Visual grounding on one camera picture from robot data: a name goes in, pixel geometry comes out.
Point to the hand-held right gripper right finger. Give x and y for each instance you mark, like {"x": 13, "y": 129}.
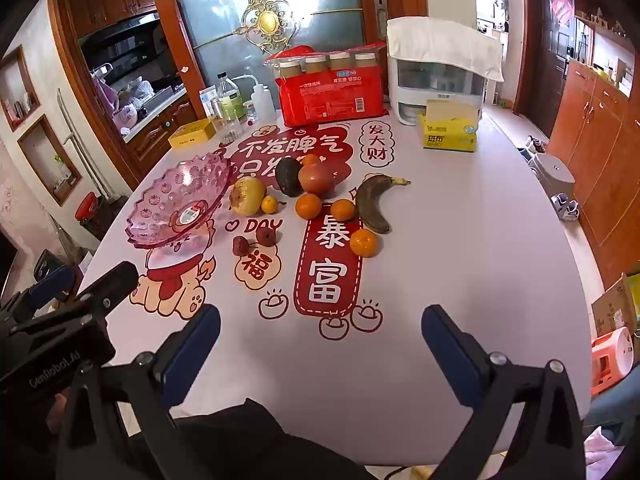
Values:
{"x": 450, "y": 355}

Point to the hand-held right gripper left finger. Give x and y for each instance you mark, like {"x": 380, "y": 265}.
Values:
{"x": 192, "y": 350}

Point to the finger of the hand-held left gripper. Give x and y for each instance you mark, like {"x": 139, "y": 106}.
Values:
{"x": 107, "y": 285}
{"x": 50, "y": 285}

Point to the pink plastic fruit bowl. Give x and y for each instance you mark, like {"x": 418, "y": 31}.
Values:
{"x": 165, "y": 195}

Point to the red lychee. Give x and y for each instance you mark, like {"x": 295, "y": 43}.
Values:
{"x": 265, "y": 235}
{"x": 240, "y": 245}

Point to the overripe brown banana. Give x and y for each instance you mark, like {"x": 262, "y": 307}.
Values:
{"x": 372, "y": 202}

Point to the dark avocado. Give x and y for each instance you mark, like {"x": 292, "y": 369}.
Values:
{"x": 289, "y": 176}

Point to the red apple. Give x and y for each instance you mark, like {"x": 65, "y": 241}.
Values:
{"x": 316, "y": 179}

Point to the person's dark clothing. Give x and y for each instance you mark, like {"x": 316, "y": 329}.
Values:
{"x": 250, "y": 440}

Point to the orange plastic stool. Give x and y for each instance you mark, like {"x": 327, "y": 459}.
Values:
{"x": 610, "y": 360}

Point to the yellow pear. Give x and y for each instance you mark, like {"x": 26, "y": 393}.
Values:
{"x": 247, "y": 195}

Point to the small yellow citrus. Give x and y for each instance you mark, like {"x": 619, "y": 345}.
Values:
{"x": 269, "y": 204}

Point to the wooden kitchen base cabinet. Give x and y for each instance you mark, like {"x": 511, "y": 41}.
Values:
{"x": 160, "y": 125}

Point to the pink pot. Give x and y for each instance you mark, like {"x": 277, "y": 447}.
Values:
{"x": 125, "y": 117}

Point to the cardboard box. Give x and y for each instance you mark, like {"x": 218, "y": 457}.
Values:
{"x": 612, "y": 305}

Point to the yellow tin box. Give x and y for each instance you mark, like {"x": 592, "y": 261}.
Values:
{"x": 192, "y": 132}

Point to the pair of white shoes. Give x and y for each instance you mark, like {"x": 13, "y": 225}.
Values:
{"x": 565, "y": 207}

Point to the pink plastic bag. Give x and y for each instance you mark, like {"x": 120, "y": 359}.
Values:
{"x": 107, "y": 91}

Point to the clear glass cup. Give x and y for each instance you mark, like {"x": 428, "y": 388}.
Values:
{"x": 227, "y": 129}

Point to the small white box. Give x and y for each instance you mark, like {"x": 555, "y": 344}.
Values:
{"x": 207, "y": 100}

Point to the white round stool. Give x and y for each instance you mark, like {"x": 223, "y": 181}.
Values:
{"x": 550, "y": 170}

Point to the yellow tissue box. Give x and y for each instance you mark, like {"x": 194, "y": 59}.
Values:
{"x": 447, "y": 132}

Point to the small glass jar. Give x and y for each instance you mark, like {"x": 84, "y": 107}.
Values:
{"x": 248, "y": 112}

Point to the small orange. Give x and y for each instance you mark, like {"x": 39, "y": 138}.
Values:
{"x": 310, "y": 159}

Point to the clear glass bottle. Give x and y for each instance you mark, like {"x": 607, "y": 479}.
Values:
{"x": 228, "y": 92}

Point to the white squeeze bottle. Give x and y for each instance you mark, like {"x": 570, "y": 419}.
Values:
{"x": 261, "y": 105}

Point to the black range hood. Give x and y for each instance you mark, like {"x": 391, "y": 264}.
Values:
{"x": 125, "y": 45}

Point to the frosted glass door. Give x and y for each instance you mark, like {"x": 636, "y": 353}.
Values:
{"x": 220, "y": 35}

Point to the red paper cup package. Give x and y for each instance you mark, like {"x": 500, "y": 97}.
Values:
{"x": 320, "y": 100}

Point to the brown wooden door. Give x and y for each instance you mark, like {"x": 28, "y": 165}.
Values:
{"x": 542, "y": 60}

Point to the gold door ornament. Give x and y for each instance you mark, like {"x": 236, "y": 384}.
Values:
{"x": 267, "y": 20}

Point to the white towel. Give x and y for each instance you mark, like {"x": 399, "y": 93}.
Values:
{"x": 440, "y": 40}

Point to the large wall niche shelf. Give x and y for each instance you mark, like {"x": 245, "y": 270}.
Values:
{"x": 50, "y": 160}

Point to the small wall niche shelf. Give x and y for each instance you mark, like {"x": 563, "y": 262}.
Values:
{"x": 17, "y": 87}

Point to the wooden wall cabinet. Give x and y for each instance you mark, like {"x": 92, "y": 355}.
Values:
{"x": 600, "y": 135}

